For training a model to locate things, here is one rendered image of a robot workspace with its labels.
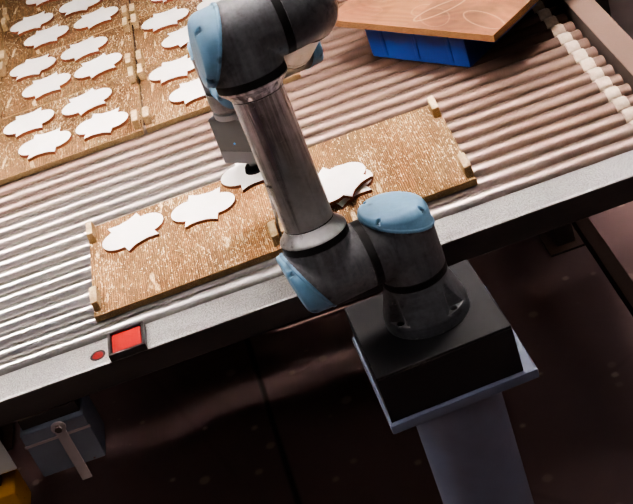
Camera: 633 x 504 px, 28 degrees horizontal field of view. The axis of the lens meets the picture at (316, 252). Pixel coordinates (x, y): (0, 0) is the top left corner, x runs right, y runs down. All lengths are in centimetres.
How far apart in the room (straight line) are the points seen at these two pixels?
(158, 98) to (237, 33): 142
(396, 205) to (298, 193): 18
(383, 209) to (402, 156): 63
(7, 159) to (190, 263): 88
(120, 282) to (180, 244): 15
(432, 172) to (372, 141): 22
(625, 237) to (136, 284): 174
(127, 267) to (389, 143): 63
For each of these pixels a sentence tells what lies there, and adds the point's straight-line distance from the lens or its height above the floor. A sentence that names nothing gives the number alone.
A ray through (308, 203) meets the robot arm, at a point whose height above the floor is 127.
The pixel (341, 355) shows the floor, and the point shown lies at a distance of 371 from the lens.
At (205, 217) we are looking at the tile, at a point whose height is 94.
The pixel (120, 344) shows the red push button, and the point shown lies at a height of 93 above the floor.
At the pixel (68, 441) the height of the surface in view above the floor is 78.
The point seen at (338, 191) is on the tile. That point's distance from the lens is 260.
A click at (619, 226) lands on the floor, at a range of 390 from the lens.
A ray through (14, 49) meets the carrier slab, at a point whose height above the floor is 94.
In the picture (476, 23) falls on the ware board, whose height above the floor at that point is 104.
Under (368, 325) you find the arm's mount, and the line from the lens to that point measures 222.
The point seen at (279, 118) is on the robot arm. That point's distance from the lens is 195.
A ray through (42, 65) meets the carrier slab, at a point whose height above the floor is 95.
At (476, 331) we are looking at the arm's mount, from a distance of 212.
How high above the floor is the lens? 232
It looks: 34 degrees down
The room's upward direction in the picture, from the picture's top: 21 degrees counter-clockwise
